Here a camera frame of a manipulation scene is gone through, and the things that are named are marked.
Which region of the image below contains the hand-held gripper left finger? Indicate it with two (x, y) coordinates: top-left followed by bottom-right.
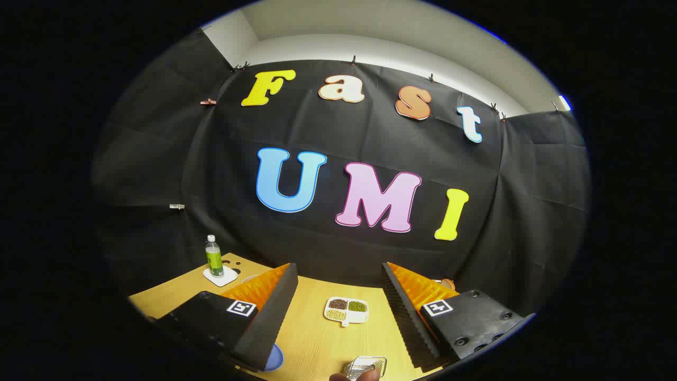
(153, 262), (299, 372)

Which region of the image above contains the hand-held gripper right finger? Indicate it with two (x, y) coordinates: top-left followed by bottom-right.
(381, 261), (536, 371)

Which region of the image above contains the blue round plate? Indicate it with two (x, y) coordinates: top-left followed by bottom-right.
(263, 343), (285, 372)

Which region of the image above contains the white square coaster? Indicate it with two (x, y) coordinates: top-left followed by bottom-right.
(203, 266), (239, 287)

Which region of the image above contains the white divided dish with beans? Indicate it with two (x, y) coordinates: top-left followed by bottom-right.
(324, 296), (369, 327)

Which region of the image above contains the green drink bottle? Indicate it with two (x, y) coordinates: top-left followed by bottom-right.
(205, 235), (225, 278)

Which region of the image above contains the black backdrop cloth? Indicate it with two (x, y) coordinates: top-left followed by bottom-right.
(90, 29), (590, 318)

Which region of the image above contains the metal wire basket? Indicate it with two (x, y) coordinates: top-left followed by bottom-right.
(341, 356), (388, 380)

